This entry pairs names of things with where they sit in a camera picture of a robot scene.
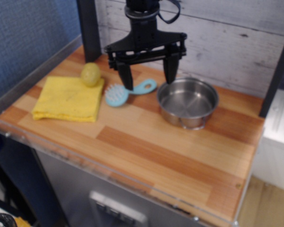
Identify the yellow toy potato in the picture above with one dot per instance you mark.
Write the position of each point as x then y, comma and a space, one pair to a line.
90, 75

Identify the black right upright post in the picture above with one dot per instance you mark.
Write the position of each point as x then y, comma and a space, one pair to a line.
273, 87

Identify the clear acrylic edge guard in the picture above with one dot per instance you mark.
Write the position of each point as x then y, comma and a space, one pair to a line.
201, 174

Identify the yellow folded cloth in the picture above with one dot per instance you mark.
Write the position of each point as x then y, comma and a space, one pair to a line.
69, 99

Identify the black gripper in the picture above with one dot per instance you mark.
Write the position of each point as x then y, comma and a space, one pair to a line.
146, 43

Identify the small metal pan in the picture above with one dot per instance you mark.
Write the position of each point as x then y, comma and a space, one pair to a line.
187, 102

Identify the silver button control panel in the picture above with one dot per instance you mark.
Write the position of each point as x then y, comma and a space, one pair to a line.
103, 204

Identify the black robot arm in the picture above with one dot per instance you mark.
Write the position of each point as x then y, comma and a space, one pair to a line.
142, 10

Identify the stainless steel cabinet front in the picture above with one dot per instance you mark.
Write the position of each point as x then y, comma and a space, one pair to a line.
72, 186

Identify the black left upright post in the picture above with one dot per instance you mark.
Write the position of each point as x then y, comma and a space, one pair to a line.
89, 29

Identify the white side unit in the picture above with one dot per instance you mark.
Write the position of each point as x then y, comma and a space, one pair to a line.
269, 159

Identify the black upright post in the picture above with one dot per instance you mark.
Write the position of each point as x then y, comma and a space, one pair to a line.
273, 87
89, 29

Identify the yellow object bottom left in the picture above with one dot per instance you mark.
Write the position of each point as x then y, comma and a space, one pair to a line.
21, 222

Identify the light blue scrub brush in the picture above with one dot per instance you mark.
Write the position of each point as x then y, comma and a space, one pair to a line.
116, 95

